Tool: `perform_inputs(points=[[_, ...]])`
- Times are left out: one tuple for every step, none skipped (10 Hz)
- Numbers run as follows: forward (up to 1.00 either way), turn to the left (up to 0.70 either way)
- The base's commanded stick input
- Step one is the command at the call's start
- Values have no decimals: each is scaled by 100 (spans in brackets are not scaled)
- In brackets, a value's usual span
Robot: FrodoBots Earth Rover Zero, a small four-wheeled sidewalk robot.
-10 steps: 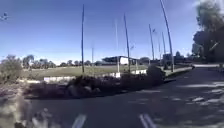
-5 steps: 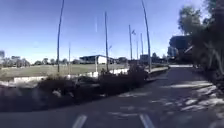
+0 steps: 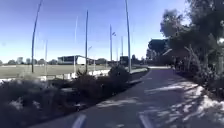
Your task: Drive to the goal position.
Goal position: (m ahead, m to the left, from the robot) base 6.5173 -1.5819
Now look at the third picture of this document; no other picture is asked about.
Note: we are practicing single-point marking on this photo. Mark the row of tall poles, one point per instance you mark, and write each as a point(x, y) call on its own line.
point(128, 33)

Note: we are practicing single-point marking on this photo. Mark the dark bushes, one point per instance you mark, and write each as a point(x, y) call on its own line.
point(50, 96)

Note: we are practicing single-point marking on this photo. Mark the low white fence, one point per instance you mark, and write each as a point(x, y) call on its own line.
point(66, 76)

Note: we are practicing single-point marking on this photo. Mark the distant row of trees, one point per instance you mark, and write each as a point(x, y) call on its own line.
point(20, 61)

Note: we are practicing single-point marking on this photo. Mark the dark trees and shrubs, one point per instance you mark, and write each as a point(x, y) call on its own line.
point(200, 33)

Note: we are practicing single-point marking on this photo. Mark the grass field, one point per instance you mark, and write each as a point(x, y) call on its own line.
point(20, 70)

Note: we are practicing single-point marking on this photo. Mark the grey asphalt path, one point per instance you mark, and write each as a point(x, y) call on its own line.
point(160, 96)

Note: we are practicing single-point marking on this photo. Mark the white flat building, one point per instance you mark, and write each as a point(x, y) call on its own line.
point(71, 60)

